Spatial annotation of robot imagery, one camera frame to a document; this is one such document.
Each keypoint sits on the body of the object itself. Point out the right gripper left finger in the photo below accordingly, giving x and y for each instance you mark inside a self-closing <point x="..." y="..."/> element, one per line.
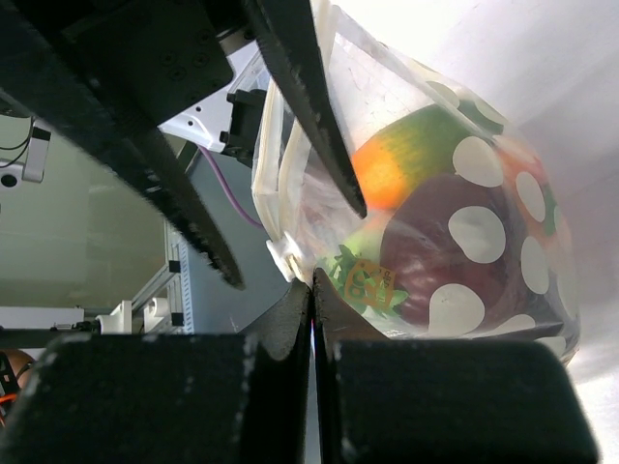
<point x="163" y="398"/>

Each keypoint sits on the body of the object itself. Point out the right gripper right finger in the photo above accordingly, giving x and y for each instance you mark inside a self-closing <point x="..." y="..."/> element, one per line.
<point x="494" y="400"/>

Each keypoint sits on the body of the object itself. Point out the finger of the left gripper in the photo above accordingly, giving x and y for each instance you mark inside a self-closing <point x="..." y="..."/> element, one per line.
<point x="286" y="37"/>

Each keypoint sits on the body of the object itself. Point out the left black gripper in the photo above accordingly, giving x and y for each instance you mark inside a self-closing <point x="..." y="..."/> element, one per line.
<point x="161" y="56"/>

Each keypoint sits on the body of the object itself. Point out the dark red apple toy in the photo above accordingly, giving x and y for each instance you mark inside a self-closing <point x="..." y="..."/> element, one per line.
<point x="455" y="247"/>

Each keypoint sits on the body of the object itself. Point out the orange green mango toy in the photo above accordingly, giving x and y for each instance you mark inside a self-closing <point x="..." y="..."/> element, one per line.
<point x="412" y="149"/>

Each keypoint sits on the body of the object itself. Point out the clear zip top bag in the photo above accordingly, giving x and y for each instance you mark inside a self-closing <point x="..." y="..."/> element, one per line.
<point x="371" y="86"/>

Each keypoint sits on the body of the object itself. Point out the red tomato toy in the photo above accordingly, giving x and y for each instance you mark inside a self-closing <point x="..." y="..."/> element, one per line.
<point x="526" y="179"/>

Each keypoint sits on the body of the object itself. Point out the white radish toy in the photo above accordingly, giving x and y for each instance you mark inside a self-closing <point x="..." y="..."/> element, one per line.
<point x="366" y="242"/>

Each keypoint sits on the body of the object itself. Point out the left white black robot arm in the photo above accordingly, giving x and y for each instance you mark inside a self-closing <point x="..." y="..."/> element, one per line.
<point x="227" y="121"/>

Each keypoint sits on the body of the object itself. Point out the green leaf toy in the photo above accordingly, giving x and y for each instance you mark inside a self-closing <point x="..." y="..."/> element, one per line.
<point x="365" y="285"/>

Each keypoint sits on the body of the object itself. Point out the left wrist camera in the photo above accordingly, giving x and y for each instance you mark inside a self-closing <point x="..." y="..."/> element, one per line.
<point x="29" y="163"/>

